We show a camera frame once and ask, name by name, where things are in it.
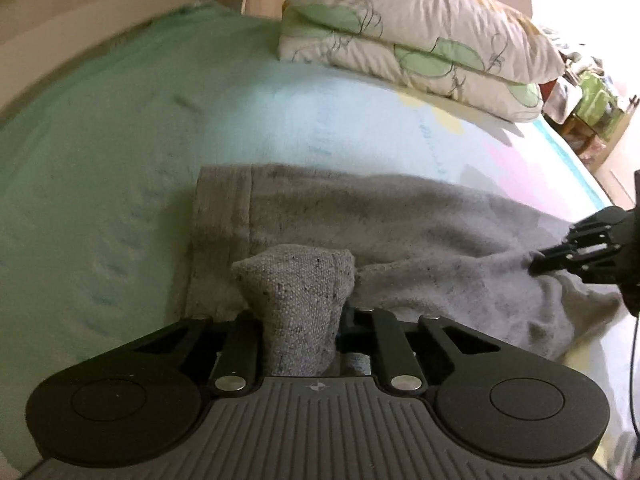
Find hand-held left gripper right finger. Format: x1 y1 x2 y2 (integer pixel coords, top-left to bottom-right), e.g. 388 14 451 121
342 307 501 393

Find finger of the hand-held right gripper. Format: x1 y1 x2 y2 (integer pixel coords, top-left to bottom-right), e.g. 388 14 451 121
528 242 629 284
566 206 629 247

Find wooden stool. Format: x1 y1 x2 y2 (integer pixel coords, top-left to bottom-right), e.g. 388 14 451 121
560 110 626 161

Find black cable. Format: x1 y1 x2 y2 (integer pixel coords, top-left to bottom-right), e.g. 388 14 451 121
630 310 640 438

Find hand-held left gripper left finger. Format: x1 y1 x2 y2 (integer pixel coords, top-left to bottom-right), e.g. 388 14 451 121
120 310 264 395

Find pastel printed bed sheet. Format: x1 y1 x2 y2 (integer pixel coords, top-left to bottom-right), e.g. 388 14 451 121
0 0 640 480

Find white pillow with green print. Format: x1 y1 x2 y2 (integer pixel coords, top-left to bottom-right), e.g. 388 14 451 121
277 4 546 123
287 0 567 85

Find grey pants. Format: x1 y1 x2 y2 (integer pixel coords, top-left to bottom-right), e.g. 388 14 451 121
186 162 623 377

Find green patterned cloth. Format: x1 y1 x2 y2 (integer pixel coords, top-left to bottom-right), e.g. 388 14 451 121
575 70 628 133

